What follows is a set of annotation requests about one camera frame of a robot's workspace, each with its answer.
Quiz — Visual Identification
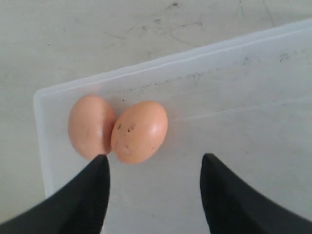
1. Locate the brown egg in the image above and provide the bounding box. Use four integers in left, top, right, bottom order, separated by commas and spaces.
68, 95, 116, 160
111, 101, 168, 164

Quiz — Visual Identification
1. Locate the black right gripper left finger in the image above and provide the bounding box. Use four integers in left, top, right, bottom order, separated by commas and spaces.
0, 155, 110, 234

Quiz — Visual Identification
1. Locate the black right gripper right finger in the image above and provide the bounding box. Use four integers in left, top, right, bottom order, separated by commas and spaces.
200, 153, 312, 234

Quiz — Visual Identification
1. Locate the clear plastic container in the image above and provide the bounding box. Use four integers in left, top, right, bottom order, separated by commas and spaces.
34, 19, 312, 234

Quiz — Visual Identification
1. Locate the brown egg back middle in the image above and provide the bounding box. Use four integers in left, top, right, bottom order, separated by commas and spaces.
111, 101, 168, 164

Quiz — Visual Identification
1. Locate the brown egg back left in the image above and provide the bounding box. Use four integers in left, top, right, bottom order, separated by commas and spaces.
68, 95, 116, 160

